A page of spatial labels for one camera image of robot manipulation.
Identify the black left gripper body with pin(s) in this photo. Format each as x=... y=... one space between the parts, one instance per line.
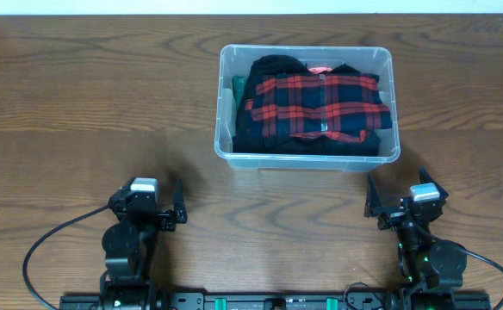
x=165 y=223

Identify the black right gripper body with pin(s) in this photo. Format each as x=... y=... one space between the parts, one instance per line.
x=395 y=214

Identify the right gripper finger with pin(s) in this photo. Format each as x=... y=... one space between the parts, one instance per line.
x=373 y=204
x=425 y=177

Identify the black drawstring garment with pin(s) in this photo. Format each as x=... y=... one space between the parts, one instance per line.
x=244 y=143

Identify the red navy plaid shirt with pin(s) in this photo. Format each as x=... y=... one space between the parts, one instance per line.
x=345 y=107

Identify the dark green cloth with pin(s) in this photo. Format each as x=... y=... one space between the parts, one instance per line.
x=238 y=87

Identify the pink printed t-shirt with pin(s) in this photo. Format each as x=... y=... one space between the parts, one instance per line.
x=319 y=69

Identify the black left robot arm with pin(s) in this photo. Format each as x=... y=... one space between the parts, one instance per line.
x=130 y=244

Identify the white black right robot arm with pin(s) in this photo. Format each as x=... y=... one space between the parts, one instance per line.
x=433 y=267

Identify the clear plastic storage bin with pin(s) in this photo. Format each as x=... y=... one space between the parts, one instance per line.
x=236 y=60

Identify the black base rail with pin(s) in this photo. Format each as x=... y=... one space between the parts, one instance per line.
x=354 y=299

